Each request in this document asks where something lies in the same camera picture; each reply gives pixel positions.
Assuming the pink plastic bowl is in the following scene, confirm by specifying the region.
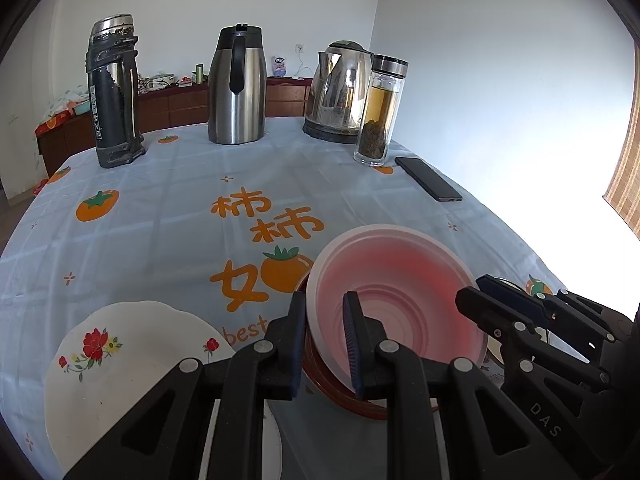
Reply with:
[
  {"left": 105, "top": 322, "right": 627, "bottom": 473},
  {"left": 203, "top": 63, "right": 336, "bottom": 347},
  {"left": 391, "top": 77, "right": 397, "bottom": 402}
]
[{"left": 306, "top": 224, "right": 487, "bottom": 387}]

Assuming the red flower white plate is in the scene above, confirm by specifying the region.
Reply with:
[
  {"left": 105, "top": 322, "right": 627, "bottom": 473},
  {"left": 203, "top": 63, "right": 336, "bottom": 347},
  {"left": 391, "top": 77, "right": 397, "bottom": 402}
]
[{"left": 43, "top": 300, "right": 284, "bottom": 480}]

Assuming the stainless steel bowl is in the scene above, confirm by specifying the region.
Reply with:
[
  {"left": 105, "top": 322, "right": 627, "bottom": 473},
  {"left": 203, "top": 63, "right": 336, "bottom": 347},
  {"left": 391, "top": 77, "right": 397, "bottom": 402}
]
[{"left": 303, "top": 298, "right": 446, "bottom": 420}]

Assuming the persimmon print tablecloth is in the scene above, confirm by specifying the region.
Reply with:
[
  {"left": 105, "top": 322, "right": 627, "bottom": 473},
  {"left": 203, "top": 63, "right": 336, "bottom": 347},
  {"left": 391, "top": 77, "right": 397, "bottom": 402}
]
[{"left": 1, "top": 118, "right": 561, "bottom": 479}]

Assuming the black smartphone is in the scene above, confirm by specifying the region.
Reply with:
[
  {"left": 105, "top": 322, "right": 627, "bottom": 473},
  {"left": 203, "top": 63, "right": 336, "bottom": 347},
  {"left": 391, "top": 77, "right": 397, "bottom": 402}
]
[{"left": 395, "top": 157, "right": 463, "bottom": 203}]

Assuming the stainless electric kettle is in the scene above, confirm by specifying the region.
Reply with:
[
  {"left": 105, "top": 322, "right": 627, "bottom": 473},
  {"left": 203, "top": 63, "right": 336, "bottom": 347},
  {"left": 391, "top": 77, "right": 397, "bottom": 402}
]
[{"left": 303, "top": 40, "right": 372, "bottom": 144}]

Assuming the glass tea bottle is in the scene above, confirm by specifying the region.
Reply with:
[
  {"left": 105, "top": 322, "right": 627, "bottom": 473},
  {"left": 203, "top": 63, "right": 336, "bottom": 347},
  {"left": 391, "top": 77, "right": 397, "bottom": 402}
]
[{"left": 354, "top": 54, "right": 409, "bottom": 167}]

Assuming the steel carafe black lid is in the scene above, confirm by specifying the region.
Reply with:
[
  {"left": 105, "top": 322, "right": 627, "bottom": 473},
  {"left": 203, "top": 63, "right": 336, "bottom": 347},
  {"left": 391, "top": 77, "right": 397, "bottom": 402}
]
[{"left": 208, "top": 23, "right": 267, "bottom": 145}]

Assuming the dark wooden sideboard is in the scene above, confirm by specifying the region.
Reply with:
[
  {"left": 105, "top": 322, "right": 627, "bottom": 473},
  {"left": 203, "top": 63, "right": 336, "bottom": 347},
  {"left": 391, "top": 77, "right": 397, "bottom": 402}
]
[{"left": 36, "top": 77, "right": 311, "bottom": 176}]

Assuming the dark tall thermos flask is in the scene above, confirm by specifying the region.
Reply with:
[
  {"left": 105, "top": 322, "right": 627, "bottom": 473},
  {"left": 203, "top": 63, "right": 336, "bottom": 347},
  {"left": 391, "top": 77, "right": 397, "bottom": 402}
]
[{"left": 86, "top": 13, "right": 145, "bottom": 168}]

